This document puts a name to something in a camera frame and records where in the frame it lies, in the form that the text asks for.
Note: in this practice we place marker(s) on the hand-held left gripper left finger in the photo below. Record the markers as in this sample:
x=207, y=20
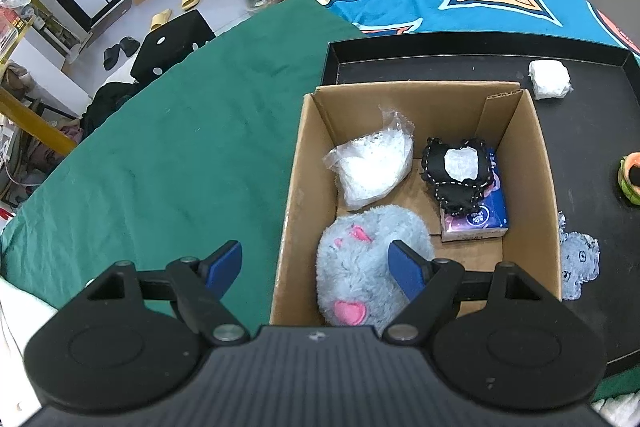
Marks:
x=225, y=264

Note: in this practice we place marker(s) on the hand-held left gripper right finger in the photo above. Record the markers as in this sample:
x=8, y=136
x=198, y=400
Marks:
x=405, y=272

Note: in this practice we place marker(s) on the grey plush toy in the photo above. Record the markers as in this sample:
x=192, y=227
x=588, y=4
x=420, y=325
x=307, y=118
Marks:
x=360, y=272

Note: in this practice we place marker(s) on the purple tissue packet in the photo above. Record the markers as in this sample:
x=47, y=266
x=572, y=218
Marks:
x=480, y=217

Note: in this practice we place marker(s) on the black lace cloth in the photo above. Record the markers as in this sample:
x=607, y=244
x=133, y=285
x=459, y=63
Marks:
x=450, y=189

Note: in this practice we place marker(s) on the white stuffing plastic bag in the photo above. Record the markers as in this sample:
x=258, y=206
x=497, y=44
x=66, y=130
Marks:
x=370, y=167

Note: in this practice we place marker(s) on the brown cardboard box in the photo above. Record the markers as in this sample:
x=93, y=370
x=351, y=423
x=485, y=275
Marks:
x=530, y=167

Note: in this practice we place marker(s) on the black tray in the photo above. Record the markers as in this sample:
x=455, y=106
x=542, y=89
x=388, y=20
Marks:
x=590, y=147

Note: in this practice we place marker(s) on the grey-blue lace cloth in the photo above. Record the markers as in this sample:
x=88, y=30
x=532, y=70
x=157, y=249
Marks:
x=577, y=262

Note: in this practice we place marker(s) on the black clothes pile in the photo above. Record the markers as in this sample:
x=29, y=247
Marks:
x=112, y=104

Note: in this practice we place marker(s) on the cream fleece blanket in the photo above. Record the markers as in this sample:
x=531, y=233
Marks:
x=20, y=332

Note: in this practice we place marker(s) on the black dice stool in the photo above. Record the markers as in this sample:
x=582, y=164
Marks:
x=170, y=47

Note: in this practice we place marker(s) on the yellow table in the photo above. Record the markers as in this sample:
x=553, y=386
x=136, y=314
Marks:
x=40, y=124

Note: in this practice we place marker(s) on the black slipper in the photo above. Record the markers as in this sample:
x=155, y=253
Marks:
x=113, y=57
x=129, y=46

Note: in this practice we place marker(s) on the white crumpled tissue wad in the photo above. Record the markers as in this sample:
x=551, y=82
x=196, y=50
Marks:
x=549, y=79

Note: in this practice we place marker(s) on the orange burger plush toy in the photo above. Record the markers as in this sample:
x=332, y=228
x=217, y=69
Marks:
x=631, y=187

